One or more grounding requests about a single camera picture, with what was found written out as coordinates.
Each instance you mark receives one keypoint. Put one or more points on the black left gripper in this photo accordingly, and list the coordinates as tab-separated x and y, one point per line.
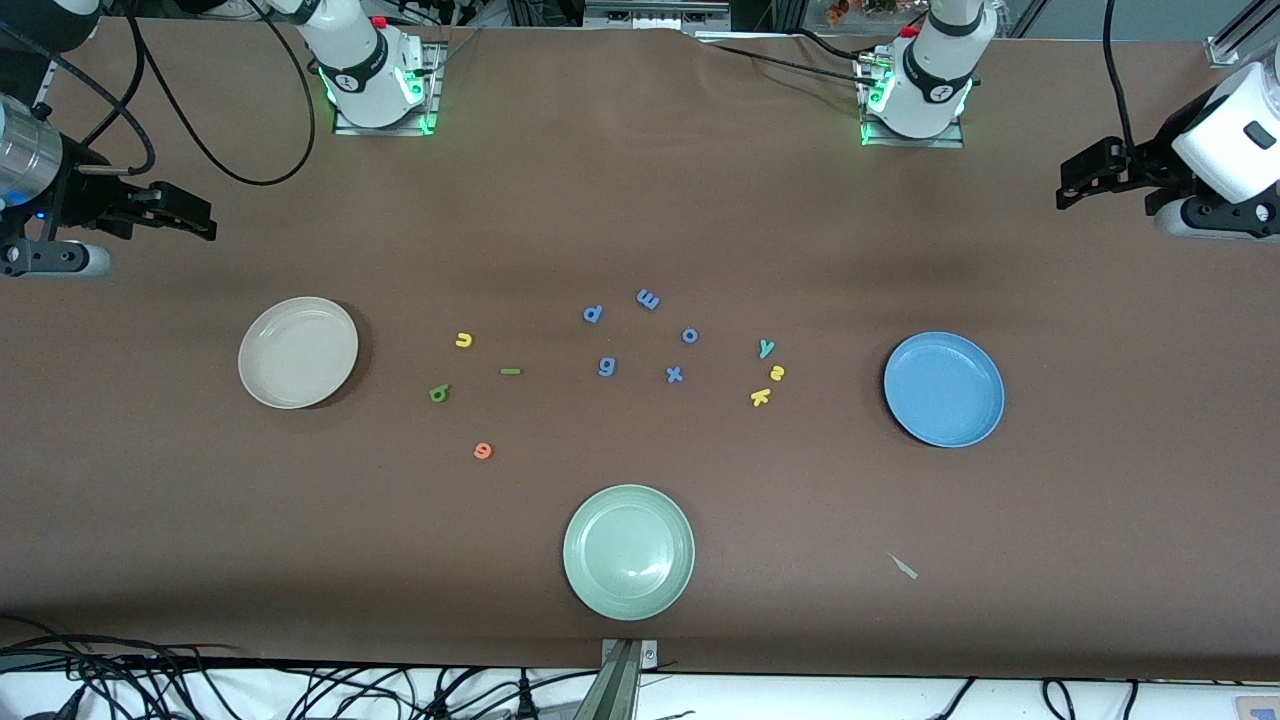
1146	164

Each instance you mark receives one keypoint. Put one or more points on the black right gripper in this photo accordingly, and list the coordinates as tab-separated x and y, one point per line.
82	196

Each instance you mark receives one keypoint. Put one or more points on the yellow foam letter k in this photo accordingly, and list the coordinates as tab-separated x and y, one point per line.
759	397

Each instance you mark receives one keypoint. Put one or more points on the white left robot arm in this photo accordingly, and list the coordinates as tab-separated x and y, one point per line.
935	60

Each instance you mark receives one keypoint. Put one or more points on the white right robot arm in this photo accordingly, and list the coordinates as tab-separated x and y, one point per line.
355	60

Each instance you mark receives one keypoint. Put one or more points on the beige brown plate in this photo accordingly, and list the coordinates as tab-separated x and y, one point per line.
298	352

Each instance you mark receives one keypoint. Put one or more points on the blue plate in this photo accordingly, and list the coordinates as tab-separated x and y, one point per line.
943	389

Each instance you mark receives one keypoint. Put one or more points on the small orange background object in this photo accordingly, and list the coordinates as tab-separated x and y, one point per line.
837	10

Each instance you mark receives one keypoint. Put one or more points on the small white tape scrap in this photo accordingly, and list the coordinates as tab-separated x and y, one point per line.
903	567

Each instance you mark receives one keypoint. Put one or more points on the brown table cover sheet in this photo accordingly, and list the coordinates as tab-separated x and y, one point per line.
640	200

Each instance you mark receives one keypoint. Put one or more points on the blue foam letter m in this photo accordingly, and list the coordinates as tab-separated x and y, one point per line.
647	300

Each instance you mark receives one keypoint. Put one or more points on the grey power strip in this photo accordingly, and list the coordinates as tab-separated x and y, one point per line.
655	15

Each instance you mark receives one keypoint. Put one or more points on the beige box corner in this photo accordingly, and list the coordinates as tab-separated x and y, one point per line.
1258	708

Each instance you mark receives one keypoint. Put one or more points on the pale green plate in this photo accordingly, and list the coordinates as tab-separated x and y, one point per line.
628	552

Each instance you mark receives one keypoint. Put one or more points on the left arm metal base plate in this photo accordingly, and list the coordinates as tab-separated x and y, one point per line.
920	142

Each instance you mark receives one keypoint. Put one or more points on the aluminium frame side profile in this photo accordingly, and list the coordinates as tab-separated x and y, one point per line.
43	85

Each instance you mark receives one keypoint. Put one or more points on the aluminium frame corner profile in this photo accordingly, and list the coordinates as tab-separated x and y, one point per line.
1235	45

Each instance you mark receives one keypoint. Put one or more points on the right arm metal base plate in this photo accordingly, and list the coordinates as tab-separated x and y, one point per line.
436	75

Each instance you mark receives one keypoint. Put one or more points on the aluminium profile bracket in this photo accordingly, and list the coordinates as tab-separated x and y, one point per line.
622	690

